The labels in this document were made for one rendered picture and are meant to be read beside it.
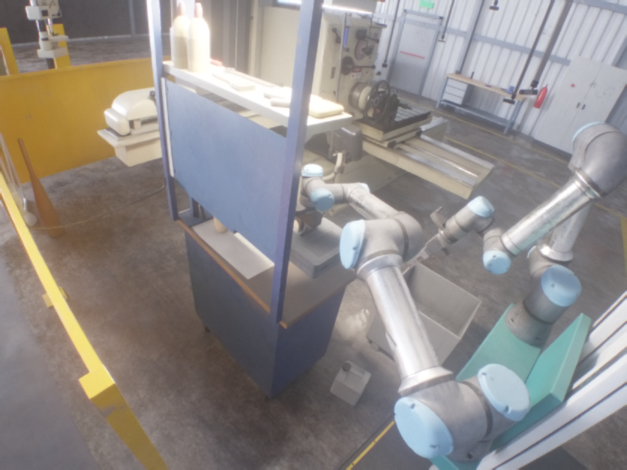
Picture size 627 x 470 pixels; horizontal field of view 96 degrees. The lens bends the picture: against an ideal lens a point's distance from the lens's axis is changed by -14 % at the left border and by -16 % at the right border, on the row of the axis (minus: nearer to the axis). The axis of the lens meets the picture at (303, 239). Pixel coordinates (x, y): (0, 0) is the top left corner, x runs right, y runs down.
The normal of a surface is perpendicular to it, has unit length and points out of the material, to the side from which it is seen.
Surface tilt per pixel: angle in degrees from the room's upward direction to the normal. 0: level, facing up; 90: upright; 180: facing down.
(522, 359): 0
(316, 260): 0
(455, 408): 14
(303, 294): 0
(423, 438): 92
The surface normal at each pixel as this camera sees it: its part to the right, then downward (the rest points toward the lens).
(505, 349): 0.12, -0.78
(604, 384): -0.74, 0.34
